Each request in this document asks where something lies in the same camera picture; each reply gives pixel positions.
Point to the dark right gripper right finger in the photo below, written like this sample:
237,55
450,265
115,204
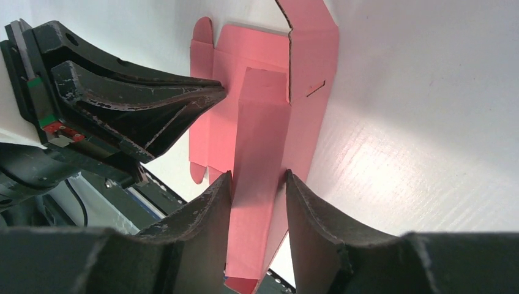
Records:
325,243

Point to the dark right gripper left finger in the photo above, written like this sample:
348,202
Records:
195,239

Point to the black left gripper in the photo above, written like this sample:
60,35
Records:
92,111

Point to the pink cardboard box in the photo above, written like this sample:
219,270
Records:
277,90

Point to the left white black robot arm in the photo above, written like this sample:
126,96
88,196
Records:
28,175

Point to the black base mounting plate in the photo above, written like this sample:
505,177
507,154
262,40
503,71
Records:
140,205

